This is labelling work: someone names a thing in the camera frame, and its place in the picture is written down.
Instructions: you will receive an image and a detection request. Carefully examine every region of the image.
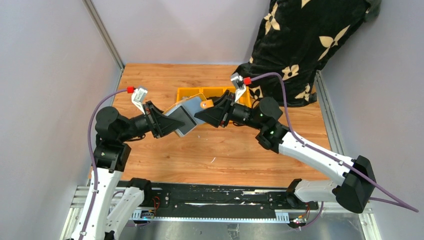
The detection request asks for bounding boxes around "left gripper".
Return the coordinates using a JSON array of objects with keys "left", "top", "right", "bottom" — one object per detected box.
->
[{"left": 119, "top": 100, "right": 185, "bottom": 142}]

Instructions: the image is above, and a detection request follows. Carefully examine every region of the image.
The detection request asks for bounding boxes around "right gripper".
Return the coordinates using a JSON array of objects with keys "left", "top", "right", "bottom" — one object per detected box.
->
[{"left": 194, "top": 90, "right": 265, "bottom": 131}]

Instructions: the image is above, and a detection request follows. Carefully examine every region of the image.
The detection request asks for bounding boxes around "yellow leather card holder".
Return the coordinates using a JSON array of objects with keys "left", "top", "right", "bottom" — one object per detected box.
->
[{"left": 163, "top": 93, "right": 207, "bottom": 137}]

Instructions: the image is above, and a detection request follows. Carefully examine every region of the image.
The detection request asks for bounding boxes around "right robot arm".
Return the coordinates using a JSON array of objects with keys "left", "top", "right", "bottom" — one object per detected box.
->
[{"left": 194, "top": 90, "right": 376, "bottom": 214}]

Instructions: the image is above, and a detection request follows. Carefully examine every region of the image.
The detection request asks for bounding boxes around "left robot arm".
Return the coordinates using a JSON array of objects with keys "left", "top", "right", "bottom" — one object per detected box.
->
[{"left": 70, "top": 101, "right": 185, "bottom": 240}]

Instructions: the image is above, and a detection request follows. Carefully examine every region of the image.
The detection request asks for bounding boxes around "middle yellow bin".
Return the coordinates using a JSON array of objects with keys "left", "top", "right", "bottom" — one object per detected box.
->
[{"left": 200, "top": 87, "right": 227, "bottom": 99}]

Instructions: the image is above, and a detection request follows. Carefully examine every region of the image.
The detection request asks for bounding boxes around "yellow bin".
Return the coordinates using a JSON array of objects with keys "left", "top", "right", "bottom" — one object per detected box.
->
[
  {"left": 200, "top": 87, "right": 227, "bottom": 99},
  {"left": 176, "top": 87, "right": 202, "bottom": 102},
  {"left": 227, "top": 86, "right": 252, "bottom": 107}
]

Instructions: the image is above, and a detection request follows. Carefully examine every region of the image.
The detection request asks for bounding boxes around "right yellow bin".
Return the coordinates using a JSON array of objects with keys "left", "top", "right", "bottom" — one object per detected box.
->
[{"left": 227, "top": 86, "right": 252, "bottom": 107}]

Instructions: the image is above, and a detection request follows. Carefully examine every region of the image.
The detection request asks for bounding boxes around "left yellow bin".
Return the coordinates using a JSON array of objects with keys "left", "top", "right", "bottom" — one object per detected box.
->
[{"left": 176, "top": 87, "right": 202, "bottom": 102}]

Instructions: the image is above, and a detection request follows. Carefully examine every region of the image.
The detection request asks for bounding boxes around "black floral blanket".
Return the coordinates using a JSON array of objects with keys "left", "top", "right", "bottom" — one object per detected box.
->
[{"left": 236, "top": 0, "right": 382, "bottom": 107}]

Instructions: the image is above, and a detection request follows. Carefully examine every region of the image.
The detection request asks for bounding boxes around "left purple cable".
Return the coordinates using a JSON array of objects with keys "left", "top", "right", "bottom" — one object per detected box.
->
[{"left": 77, "top": 86, "right": 137, "bottom": 240}]

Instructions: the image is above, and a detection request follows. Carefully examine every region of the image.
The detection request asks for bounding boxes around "purple cable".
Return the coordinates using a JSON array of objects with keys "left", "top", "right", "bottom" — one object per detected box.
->
[
  {"left": 77, "top": 86, "right": 137, "bottom": 240},
  {"left": 243, "top": 72, "right": 420, "bottom": 213}
]

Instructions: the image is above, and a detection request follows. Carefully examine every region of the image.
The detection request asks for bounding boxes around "aluminium frame post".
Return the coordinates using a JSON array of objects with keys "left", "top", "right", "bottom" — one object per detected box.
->
[{"left": 82, "top": 0, "right": 125, "bottom": 72}]

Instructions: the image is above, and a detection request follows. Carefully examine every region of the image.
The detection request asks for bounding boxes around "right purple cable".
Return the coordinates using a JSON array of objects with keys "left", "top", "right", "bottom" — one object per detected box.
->
[{"left": 243, "top": 72, "right": 420, "bottom": 213}]

